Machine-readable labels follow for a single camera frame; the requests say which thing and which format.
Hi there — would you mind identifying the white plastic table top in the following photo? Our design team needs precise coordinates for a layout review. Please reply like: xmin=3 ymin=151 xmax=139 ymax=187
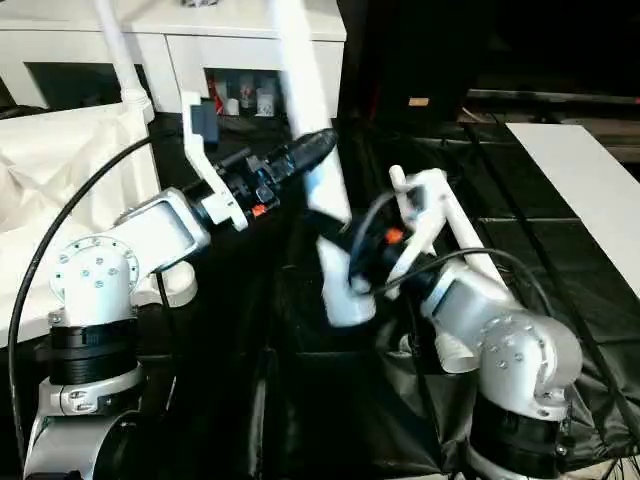
xmin=0 ymin=102 xmax=200 ymax=347

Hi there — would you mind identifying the white cabinet with openings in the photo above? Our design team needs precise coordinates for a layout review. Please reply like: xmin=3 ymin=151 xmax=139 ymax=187
xmin=0 ymin=0 xmax=349 ymax=119

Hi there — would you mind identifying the black work mat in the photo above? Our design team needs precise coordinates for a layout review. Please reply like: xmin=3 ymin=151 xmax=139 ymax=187
xmin=139 ymin=112 xmax=640 ymax=480

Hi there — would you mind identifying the flat white board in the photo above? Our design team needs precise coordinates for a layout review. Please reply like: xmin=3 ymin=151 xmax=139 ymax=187
xmin=504 ymin=122 xmax=640 ymax=299

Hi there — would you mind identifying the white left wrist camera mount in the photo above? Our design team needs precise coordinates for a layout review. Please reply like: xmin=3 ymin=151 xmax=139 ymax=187
xmin=179 ymin=91 xmax=250 ymax=232

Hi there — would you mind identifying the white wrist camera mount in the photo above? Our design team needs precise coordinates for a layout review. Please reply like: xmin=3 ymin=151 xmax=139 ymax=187
xmin=387 ymin=168 xmax=450 ymax=297
xmin=179 ymin=91 xmax=250 ymax=232

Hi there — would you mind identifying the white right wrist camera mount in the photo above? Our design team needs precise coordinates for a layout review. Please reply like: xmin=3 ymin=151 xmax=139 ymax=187
xmin=387 ymin=168 xmax=450 ymax=297

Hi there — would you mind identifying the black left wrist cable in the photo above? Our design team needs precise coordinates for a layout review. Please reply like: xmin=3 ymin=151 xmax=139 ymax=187
xmin=7 ymin=137 xmax=156 ymax=454

